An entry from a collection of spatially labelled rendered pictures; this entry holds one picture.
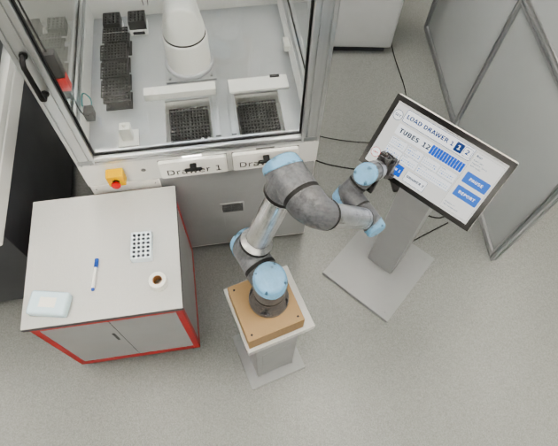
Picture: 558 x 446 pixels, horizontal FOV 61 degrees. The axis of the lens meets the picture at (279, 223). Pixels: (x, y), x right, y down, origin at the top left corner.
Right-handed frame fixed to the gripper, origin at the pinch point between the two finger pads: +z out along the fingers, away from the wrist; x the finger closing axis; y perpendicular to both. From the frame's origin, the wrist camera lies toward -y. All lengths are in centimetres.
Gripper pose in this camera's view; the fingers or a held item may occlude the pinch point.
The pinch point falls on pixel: (389, 168)
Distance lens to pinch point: 198.4
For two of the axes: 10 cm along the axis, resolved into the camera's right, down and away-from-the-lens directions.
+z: 4.8, -2.1, 8.5
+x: -7.7, -5.7, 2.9
